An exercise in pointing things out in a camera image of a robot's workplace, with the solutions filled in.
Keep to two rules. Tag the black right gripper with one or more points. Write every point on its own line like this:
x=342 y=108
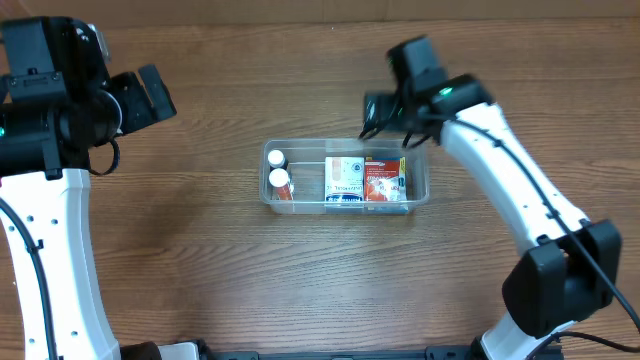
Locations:
x=376 y=110

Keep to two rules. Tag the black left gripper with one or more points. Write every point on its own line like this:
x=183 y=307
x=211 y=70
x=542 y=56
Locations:
x=156 y=92

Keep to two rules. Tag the red and white box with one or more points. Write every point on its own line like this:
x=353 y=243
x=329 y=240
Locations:
x=385 y=179

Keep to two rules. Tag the white Hansaplast box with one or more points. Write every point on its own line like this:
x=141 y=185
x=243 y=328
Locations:
x=344 y=179

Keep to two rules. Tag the blue VapoDrops box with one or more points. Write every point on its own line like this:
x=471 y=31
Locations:
x=387 y=207

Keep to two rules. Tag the black bottle white cap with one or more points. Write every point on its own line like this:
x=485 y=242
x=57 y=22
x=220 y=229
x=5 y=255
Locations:
x=277 y=160

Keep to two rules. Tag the orange bottle white cap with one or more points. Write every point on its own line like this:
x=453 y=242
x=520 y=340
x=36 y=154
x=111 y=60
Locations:
x=280 y=181

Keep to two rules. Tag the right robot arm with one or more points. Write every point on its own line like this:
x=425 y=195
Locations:
x=568 y=264

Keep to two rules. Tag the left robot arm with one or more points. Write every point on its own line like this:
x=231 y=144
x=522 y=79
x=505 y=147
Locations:
x=58 y=101

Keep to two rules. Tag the clear plastic container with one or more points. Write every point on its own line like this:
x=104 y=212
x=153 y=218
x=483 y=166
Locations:
x=306 y=167

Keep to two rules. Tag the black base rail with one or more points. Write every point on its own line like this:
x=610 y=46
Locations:
x=199 y=350

